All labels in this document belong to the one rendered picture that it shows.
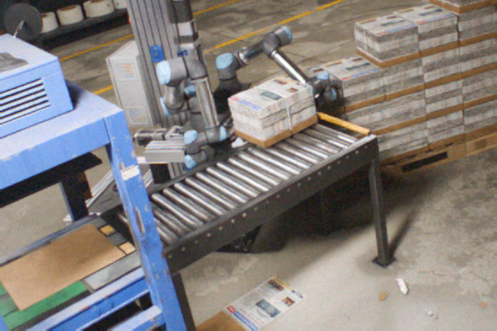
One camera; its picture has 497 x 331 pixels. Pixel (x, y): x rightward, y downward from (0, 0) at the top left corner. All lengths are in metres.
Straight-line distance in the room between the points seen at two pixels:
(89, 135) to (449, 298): 2.10
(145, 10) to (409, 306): 2.21
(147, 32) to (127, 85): 0.37
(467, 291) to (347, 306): 0.63
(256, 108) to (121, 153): 1.21
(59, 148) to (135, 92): 1.88
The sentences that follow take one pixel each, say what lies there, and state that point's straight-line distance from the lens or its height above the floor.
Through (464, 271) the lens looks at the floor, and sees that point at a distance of 3.77.
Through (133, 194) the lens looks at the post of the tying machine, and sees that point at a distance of 2.45.
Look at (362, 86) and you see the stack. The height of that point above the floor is 0.75.
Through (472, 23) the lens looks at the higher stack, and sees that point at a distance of 4.50.
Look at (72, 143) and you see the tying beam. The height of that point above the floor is 1.50.
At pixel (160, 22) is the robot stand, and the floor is 1.41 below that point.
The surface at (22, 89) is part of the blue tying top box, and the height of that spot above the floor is 1.68.
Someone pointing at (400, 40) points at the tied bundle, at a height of 0.99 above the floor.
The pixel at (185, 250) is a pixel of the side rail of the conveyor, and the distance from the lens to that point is 2.91.
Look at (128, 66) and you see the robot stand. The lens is 4.06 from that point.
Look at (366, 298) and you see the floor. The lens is 3.64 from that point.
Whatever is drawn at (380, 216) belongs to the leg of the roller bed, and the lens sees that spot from 3.67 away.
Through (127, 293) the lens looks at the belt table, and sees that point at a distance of 2.81.
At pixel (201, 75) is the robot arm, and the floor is 1.23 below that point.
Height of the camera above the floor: 2.36
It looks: 23 degrees down
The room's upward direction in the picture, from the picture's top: 9 degrees counter-clockwise
